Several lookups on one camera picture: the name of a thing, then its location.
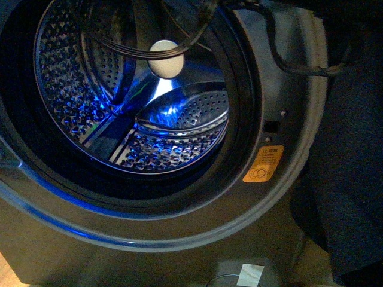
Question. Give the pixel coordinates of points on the steel perforated drum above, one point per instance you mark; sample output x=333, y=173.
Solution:
x=135, y=85

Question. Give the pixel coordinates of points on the white tape label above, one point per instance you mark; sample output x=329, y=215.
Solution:
x=250, y=275

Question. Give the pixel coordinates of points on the black rubber door gasket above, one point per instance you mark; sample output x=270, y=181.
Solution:
x=59, y=176

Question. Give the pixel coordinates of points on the grey front-load washing machine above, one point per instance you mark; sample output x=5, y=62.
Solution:
x=248, y=223

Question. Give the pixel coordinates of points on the round filter cover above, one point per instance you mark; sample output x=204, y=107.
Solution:
x=225, y=280

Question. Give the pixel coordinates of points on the orange warning sticker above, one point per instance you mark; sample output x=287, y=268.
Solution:
x=265, y=164

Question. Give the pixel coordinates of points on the dark navy garment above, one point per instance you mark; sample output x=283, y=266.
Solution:
x=338, y=203

